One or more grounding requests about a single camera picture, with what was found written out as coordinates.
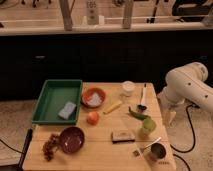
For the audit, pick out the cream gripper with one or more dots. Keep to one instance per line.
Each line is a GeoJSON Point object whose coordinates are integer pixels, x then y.
{"type": "Point", "coordinates": [168, 114]}

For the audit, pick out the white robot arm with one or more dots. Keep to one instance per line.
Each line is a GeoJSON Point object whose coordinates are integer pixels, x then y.
{"type": "Point", "coordinates": [185, 83]}

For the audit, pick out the orange bowl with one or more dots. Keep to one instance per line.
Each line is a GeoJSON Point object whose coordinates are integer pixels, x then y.
{"type": "Point", "coordinates": [88, 92]}

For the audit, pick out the purple bowl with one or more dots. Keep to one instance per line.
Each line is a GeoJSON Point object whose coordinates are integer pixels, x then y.
{"type": "Point", "coordinates": [71, 140]}

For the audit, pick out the green chili pepper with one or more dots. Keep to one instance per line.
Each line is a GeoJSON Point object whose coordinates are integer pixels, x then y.
{"type": "Point", "coordinates": [138, 115]}

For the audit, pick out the metal measuring cup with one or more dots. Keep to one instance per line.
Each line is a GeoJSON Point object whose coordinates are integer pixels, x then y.
{"type": "Point", "coordinates": [157, 150]}

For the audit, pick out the white plastic cup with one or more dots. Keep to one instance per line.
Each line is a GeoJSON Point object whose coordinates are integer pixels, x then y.
{"type": "Point", "coordinates": [128, 88]}

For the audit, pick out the white crumpled cloth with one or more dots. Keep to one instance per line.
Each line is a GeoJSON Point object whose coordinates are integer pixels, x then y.
{"type": "Point", "coordinates": [94, 100]}

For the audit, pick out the orange tomato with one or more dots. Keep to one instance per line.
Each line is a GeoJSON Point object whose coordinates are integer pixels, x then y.
{"type": "Point", "coordinates": [92, 118]}

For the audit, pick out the blue sponge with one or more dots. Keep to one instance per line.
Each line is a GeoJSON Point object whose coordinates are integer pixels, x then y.
{"type": "Point", "coordinates": [67, 110]}

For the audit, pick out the green plastic tray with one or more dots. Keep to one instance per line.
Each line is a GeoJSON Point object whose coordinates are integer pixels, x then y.
{"type": "Point", "coordinates": [55, 94]}

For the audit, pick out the bunch of red grapes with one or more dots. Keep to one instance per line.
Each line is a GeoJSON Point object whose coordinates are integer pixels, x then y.
{"type": "Point", "coordinates": [49, 145]}

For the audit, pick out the white handled spoon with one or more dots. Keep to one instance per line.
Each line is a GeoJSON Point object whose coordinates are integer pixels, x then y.
{"type": "Point", "coordinates": [142, 105]}

